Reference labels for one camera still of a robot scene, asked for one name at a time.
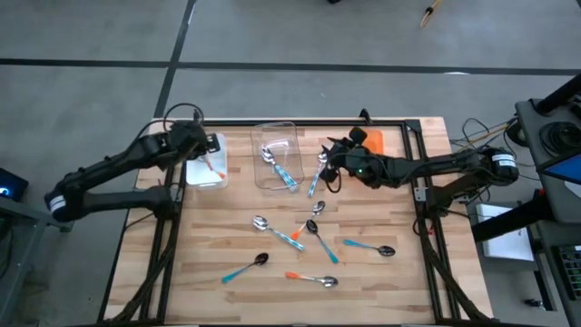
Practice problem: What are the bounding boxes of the black device blue light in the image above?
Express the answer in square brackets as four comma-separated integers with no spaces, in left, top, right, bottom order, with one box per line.
[0,166,30,203]

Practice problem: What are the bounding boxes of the yellow looped cable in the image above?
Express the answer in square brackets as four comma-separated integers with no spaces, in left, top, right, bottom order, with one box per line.
[418,0,445,29]

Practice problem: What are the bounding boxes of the black keypad coloured keys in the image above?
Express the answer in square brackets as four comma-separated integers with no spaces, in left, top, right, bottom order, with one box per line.
[550,243,581,302]

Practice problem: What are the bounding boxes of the black coiled cable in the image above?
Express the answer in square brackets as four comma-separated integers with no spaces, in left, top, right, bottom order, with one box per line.
[538,121,581,159]

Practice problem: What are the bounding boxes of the grey metal stand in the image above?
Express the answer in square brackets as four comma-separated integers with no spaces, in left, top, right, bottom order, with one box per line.
[0,194,75,327]

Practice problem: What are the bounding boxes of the yellow floor cable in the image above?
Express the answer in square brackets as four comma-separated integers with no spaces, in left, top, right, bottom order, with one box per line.
[453,124,515,154]

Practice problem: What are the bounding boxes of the blue screen tablet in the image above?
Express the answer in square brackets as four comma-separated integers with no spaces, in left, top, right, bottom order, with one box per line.
[537,153,581,187]

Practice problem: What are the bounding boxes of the white plastic bin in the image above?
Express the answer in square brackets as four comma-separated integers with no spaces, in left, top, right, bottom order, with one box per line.
[184,132,229,191]

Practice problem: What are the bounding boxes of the grey side table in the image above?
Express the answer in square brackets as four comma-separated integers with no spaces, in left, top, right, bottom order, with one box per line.
[531,217,581,327]

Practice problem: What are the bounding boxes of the clear plastic bin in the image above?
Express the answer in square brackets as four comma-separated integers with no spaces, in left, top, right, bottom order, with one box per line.
[250,120,306,192]

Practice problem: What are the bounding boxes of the silver spoon orange handle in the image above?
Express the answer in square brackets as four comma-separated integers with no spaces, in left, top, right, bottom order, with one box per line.
[290,200,327,242]
[284,271,340,289]
[202,154,227,180]

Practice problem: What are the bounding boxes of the black sleeved cable bundle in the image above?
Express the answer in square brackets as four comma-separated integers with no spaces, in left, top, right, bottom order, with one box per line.
[104,213,179,325]
[415,217,490,324]

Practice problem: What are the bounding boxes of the black spoon teal handle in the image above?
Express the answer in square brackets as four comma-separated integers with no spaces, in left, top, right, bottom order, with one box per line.
[305,219,340,265]
[342,238,397,258]
[221,252,271,285]

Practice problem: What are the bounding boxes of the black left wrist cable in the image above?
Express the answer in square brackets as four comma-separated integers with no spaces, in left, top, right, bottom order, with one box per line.
[162,102,205,134]

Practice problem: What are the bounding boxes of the grey metal cart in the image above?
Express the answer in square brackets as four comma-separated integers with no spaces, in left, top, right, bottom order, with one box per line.
[514,96,581,224]

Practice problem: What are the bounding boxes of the white flat box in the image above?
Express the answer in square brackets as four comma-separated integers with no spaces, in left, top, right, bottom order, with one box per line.
[474,203,537,263]

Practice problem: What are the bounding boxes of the black support bar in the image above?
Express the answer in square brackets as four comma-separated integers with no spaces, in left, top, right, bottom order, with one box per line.
[470,188,560,243]

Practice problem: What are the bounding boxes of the black stand pole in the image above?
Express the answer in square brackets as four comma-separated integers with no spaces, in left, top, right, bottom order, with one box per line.
[532,74,581,115]

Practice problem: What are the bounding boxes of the orange plastic bin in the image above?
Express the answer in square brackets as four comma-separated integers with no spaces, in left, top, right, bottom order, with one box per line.
[360,128,386,156]

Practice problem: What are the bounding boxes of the black metal table frame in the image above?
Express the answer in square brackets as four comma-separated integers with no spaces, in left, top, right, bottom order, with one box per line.
[138,108,460,325]

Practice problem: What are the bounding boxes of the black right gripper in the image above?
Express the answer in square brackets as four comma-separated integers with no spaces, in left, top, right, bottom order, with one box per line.
[320,126,369,176]

